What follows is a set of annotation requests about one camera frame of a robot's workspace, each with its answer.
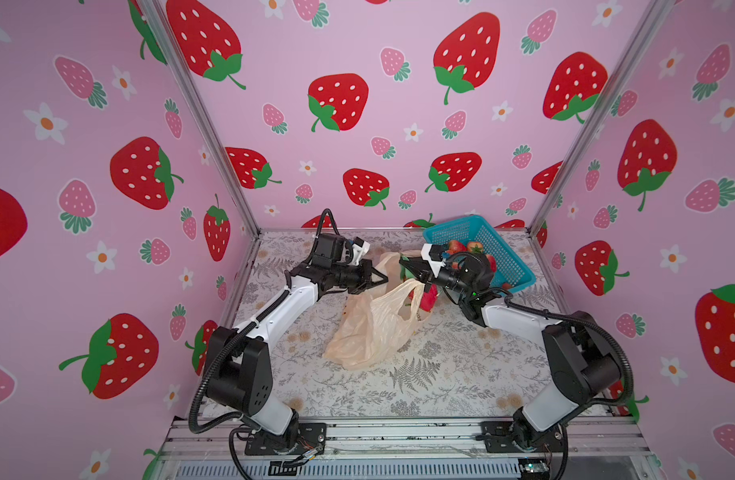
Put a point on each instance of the aluminium frame post right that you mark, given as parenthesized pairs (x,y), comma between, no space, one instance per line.
(648,27)

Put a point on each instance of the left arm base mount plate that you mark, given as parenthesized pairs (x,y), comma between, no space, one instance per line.
(299,439)

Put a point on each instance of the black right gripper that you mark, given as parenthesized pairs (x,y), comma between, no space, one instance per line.
(426,272)

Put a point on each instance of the teal plastic basket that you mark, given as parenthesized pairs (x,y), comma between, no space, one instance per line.
(510,268)

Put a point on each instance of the fake red dragon fruit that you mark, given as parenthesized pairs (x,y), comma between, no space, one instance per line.
(429,298)

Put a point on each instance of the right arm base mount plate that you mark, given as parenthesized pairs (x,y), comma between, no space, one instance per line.
(520,438)

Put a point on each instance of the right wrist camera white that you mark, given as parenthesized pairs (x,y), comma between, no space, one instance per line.
(433,258)

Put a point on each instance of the translucent orange plastic bag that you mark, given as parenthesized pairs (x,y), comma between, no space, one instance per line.
(379,321)

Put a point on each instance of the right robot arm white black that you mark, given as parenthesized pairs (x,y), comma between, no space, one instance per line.
(588,366)

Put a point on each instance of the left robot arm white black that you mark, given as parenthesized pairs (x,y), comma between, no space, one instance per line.
(237,380)

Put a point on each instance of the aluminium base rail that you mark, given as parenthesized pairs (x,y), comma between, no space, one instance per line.
(419,448)

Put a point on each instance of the aluminium frame post left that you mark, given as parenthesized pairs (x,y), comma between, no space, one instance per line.
(163,34)

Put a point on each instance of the aluminium frame post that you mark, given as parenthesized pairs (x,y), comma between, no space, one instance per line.
(163,34)
(648,27)

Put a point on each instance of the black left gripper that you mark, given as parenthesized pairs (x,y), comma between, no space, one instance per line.
(363,271)

